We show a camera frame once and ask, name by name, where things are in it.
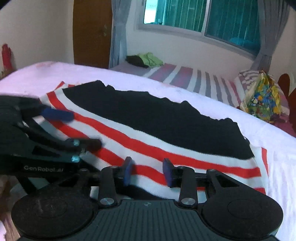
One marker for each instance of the black cloth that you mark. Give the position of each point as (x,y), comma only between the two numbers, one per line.
(136,61)

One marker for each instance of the grey curtain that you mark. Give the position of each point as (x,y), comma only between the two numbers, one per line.
(273,16)
(118,48)

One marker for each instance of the red water bottle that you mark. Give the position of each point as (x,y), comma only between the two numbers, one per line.
(7,58)

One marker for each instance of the red white scalloped headboard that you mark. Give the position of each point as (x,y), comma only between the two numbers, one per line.
(284,83)

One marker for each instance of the grey left curtain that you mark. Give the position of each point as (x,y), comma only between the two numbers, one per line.
(118,48)

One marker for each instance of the striped black red white sweater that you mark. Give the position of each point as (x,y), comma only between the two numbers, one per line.
(150,129)

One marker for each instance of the green cloth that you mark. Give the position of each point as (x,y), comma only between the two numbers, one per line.
(150,60)

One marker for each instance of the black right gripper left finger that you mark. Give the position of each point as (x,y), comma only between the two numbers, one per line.
(112,178)

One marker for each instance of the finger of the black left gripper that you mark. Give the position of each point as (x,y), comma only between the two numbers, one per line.
(82,145)
(57,115)

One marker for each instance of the striped pillow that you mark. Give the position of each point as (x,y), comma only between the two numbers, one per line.
(252,81)

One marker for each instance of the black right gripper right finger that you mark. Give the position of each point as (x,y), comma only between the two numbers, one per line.
(189,181)

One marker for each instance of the window with green curtain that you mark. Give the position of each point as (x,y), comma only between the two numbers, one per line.
(230,24)

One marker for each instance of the floral pink bed sheet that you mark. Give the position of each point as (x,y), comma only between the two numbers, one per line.
(41,78)

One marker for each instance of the brown wooden door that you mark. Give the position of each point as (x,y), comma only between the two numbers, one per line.
(92,26)

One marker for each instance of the colourful floral bag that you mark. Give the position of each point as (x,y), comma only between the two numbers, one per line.
(263,99)

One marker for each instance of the grey right curtain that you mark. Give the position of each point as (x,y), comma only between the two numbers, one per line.
(273,16)

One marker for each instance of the striped purple grey mattress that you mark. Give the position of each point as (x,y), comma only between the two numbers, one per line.
(230,92)

